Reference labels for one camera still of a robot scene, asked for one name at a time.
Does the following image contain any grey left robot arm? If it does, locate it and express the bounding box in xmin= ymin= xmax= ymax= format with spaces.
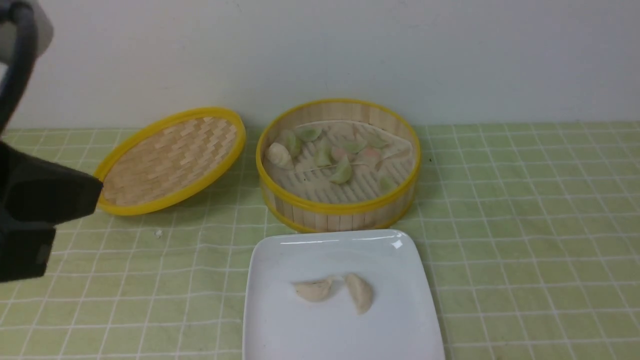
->
xmin=0 ymin=0 xmax=103 ymax=283

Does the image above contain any green dumpling back right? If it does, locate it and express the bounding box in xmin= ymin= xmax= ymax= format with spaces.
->
xmin=362 ymin=132 xmax=389 ymax=150

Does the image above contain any bamboo steamer lid yellow rim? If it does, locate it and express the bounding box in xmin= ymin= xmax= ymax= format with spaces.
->
xmin=94 ymin=107 xmax=247 ymax=216

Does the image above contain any bamboo steamer basket yellow rim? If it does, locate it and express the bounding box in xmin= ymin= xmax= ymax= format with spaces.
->
xmin=255 ymin=98 xmax=421 ymax=233

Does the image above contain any white square plate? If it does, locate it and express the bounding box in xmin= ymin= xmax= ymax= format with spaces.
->
xmin=242 ymin=228 xmax=446 ymax=360

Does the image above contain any green dumpling front centre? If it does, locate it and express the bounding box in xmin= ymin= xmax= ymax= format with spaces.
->
xmin=328 ymin=155 xmax=353 ymax=185

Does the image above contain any white dumpling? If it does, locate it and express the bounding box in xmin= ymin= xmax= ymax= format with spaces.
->
xmin=265 ymin=142 xmax=295 ymax=170
xmin=292 ymin=276 xmax=334 ymax=303
xmin=343 ymin=273 xmax=374 ymax=315

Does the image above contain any pink dumpling right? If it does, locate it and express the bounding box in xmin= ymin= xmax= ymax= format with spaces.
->
xmin=355 ymin=146 xmax=382 ymax=169

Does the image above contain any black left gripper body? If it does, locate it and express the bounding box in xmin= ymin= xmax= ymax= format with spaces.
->
xmin=0 ymin=221 xmax=57 ymax=283

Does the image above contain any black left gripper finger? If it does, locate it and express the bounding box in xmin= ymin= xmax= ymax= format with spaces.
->
xmin=0 ymin=142 xmax=103 ymax=225

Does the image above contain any green dumpling middle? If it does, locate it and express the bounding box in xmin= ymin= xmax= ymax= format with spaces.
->
xmin=314 ymin=138 xmax=334 ymax=168

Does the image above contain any green dumpling back left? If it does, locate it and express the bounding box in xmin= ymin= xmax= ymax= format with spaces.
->
xmin=281 ymin=129 xmax=302 ymax=159

